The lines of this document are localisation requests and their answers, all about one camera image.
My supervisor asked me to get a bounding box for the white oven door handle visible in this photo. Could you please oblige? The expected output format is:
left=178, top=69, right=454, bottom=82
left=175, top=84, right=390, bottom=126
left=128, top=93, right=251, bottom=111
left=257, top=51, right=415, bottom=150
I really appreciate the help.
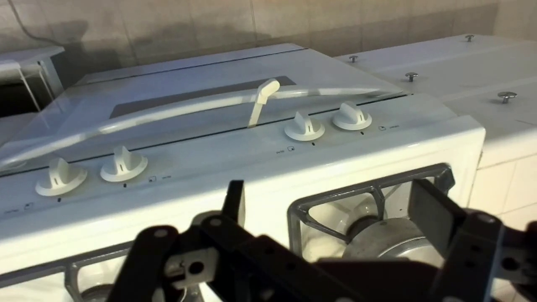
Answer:
left=0, top=77, right=397, bottom=173

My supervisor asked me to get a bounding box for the white gas stove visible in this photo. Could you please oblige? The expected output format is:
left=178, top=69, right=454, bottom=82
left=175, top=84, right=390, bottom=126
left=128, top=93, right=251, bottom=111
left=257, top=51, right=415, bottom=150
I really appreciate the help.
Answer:
left=0, top=42, right=487, bottom=302

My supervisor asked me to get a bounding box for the white stove knob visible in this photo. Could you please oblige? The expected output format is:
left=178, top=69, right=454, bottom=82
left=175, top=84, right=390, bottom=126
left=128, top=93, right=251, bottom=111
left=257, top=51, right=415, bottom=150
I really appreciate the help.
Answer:
left=282, top=109, right=328, bottom=143
left=34, top=156, right=89, bottom=198
left=100, top=145, right=150, bottom=185
left=331, top=101, right=375, bottom=133

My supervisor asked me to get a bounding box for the white furniture frame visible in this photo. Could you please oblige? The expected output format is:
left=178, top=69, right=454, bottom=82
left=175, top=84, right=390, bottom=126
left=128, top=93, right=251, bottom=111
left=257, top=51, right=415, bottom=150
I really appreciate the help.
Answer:
left=0, top=46, right=66, bottom=114

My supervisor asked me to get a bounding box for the black cast iron stove grate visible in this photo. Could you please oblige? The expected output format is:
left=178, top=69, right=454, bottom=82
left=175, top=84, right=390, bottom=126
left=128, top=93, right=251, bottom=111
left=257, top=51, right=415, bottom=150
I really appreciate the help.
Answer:
left=0, top=240, right=133, bottom=302
left=286, top=163, right=457, bottom=265

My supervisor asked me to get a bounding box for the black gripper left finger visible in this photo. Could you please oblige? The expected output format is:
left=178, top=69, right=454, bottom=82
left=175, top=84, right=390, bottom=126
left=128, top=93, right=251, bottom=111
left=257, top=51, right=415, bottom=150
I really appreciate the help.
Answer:
left=106, top=178, right=316, bottom=302

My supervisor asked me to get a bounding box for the round stove burner cap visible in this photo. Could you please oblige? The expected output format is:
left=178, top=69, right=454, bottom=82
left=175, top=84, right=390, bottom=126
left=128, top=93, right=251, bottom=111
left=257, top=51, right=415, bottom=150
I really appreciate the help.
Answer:
left=78, top=282, right=116, bottom=302

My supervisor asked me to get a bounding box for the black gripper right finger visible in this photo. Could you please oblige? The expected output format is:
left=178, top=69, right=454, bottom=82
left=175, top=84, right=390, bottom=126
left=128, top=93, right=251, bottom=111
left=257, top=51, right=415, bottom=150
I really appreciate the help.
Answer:
left=410, top=178, right=537, bottom=302

